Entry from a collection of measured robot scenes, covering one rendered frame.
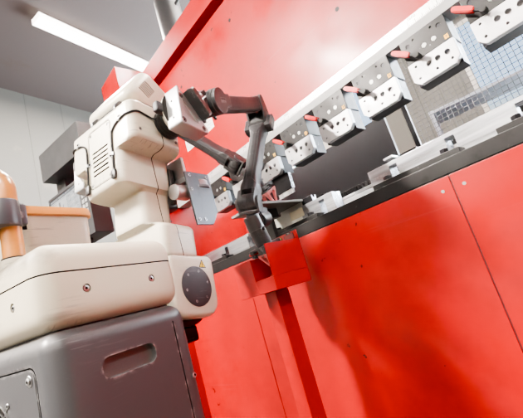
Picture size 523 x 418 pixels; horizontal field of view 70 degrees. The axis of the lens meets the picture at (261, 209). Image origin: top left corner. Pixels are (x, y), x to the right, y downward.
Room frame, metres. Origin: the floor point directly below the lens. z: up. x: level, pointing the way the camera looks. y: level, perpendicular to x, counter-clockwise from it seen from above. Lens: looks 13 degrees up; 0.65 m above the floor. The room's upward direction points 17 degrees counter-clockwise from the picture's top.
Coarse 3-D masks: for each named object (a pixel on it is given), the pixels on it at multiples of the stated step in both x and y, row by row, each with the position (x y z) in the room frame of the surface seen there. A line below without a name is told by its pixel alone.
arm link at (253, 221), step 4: (248, 216) 1.22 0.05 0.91; (252, 216) 1.21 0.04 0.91; (256, 216) 1.21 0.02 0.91; (260, 216) 1.26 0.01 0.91; (244, 220) 1.22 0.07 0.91; (248, 220) 1.21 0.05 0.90; (252, 220) 1.21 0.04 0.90; (256, 220) 1.21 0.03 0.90; (260, 220) 1.22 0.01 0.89; (248, 224) 1.22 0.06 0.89; (252, 224) 1.21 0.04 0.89; (256, 224) 1.21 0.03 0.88; (260, 224) 1.22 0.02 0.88; (248, 228) 1.23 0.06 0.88; (252, 228) 1.22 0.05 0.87; (256, 228) 1.21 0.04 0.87
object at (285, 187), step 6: (288, 174) 1.61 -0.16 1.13; (276, 180) 1.67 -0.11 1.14; (282, 180) 1.64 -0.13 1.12; (288, 180) 1.62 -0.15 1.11; (276, 186) 1.67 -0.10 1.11; (282, 186) 1.65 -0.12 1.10; (288, 186) 1.63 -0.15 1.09; (294, 186) 1.62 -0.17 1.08; (276, 192) 1.68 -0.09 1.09; (282, 192) 1.66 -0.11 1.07; (288, 192) 1.65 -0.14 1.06
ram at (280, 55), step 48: (240, 0) 1.54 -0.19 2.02; (288, 0) 1.37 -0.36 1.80; (336, 0) 1.23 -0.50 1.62; (384, 0) 1.12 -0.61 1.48; (192, 48) 1.85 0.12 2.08; (240, 48) 1.61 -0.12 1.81; (288, 48) 1.42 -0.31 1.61; (336, 48) 1.28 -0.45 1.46; (384, 48) 1.16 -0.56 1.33; (288, 96) 1.48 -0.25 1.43; (240, 144) 1.74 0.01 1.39
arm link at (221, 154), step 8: (192, 144) 1.49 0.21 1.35; (200, 144) 1.48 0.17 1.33; (208, 144) 1.48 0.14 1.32; (216, 144) 1.50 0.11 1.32; (208, 152) 1.49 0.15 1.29; (216, 152) 1.48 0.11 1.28; (224, 152) 1.48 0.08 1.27; (232, 152) 1.51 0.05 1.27; (216, 160) 1.51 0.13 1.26; (224, 160) 1.50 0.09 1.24; (232, 160) 1.48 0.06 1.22; (224, 168) 1.52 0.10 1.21; (232, 168) 1.51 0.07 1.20
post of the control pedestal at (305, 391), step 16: (272, 304) 1.30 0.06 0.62; (288, 304) 1.30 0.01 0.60; (272, 320) 1.31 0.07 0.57; (288, 320) 1.28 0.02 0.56; (288, 336) 1.27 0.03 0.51; (288, 352) 1.29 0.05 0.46; (304, 352) 1.30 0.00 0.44; (288, 368) 1.31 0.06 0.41; (304, 368) 1.29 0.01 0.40; (304, 384) 1.28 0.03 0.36; (304, 400) 1.28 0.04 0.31; (320, 400) 1.31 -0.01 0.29; (304, 416) 1.30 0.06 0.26; (320, 416) 1.29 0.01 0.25
